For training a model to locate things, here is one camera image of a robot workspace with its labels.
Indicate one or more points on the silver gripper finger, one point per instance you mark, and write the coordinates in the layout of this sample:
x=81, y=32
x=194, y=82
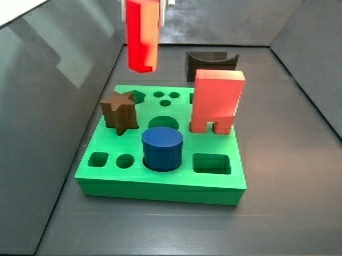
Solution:
x=123, y=10
x=163, y=5

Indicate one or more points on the green shape sorter board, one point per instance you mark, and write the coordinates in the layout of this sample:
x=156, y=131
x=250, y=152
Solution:
x=210, y=176

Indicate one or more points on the black curved holder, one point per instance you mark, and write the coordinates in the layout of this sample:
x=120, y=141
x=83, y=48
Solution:
x=208, y=60

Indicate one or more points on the red arch block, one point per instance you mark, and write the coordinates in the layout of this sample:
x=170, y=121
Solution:
x=216, y=95

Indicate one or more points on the brown star block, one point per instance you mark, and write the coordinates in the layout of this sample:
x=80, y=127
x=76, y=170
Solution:
x=119, y=112

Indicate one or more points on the blue cylinder block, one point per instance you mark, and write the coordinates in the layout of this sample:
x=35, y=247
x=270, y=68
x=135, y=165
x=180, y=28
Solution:
x=162, y=148

